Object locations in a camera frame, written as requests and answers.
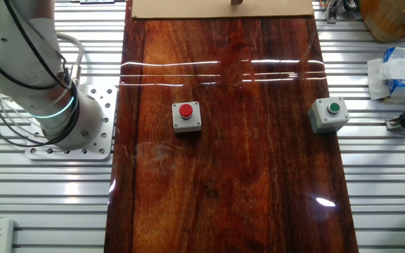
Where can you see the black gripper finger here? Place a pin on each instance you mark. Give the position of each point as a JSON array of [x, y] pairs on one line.
[[237, 2]]

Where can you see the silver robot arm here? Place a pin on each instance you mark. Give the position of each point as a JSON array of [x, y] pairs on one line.
[[23, 70]]

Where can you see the brown cardboard sheet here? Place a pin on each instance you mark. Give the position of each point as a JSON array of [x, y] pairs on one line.
[[188, 8]]

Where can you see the metal clamp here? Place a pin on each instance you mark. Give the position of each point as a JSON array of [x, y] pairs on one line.
[[332, 12]]

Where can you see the grey box with red button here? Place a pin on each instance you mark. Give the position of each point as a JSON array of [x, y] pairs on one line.
[[188, 123]]

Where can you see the grey box with green button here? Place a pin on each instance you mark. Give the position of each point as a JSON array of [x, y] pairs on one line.
[[323, 121]]

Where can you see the brown orange bulky bag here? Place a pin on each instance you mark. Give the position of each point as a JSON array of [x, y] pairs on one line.
[[396, 17]]

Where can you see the white tissue sheet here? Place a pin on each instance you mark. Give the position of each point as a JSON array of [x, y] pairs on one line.
[[376, 84]]

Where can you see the dark red wooden board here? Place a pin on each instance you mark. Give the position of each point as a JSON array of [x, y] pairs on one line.
[[241, 193]]

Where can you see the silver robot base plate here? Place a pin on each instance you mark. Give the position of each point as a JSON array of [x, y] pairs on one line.
[[100, 142]]

